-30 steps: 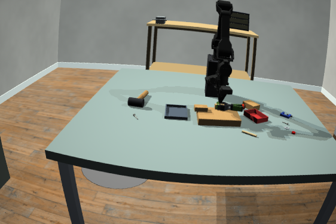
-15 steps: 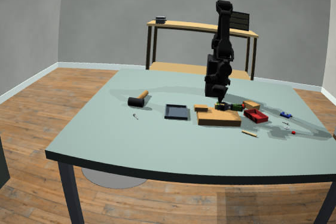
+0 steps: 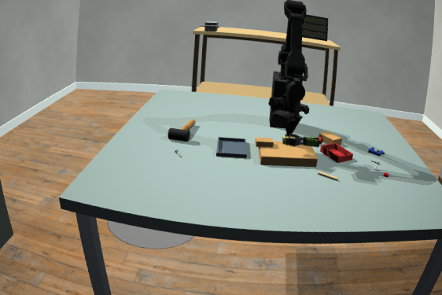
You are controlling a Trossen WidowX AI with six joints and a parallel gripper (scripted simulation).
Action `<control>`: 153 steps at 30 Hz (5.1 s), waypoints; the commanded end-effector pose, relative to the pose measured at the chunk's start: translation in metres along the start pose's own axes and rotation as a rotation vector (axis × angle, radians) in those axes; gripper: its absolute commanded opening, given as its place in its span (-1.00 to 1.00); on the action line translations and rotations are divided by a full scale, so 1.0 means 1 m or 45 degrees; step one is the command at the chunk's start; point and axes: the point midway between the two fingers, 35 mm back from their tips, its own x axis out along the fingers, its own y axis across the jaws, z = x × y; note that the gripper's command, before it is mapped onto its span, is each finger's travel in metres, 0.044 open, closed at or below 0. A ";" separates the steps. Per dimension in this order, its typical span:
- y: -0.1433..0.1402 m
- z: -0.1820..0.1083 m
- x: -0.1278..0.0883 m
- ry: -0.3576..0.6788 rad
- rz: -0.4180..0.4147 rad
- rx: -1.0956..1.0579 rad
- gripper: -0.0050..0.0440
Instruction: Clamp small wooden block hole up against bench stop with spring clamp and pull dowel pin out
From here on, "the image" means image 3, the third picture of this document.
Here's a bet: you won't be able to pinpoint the blue c-shaped clamp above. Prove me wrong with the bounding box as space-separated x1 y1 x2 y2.
368 147 385 156

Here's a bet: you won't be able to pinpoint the red shallow tray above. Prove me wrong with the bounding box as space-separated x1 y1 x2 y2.
320 143 353 163

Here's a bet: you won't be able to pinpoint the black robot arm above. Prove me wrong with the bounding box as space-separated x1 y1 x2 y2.
268 0 308 109

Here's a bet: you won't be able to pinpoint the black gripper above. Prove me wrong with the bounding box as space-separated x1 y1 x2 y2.
272 93 309 136

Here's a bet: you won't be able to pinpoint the black mallet with wooden handle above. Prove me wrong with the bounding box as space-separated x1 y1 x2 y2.
168 119 196 142

